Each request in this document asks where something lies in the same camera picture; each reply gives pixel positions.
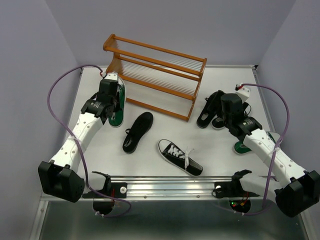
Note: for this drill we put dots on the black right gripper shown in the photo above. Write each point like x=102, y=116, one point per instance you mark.
x=244, y=105

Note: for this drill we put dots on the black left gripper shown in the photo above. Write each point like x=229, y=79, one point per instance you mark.
x=118, y=99

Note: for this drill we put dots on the all black sneaker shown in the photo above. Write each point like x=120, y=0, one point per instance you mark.
x=211, y=110
x=141, y=126

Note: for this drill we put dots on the green sneaker white laces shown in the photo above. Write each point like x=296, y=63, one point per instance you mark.
x=117, y=117

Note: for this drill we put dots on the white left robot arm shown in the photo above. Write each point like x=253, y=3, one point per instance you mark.
x=59, y=176

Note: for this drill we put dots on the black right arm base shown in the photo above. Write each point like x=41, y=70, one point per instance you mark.
x=233, y=188

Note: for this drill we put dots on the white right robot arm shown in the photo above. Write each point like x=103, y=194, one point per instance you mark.
x=295, y=189

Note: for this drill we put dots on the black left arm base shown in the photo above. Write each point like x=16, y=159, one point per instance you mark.
x=102, y=183

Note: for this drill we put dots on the orange wooden shoe shelf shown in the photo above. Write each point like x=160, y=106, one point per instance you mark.
x=156, y=78

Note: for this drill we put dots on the black sneaker white laces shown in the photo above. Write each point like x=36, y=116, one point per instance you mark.
x=172, y=154

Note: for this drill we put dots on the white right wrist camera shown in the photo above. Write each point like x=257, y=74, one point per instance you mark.
x=244, y=93

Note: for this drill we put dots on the aluminium mounting rail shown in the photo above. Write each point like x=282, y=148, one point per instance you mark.
x=169, y=188

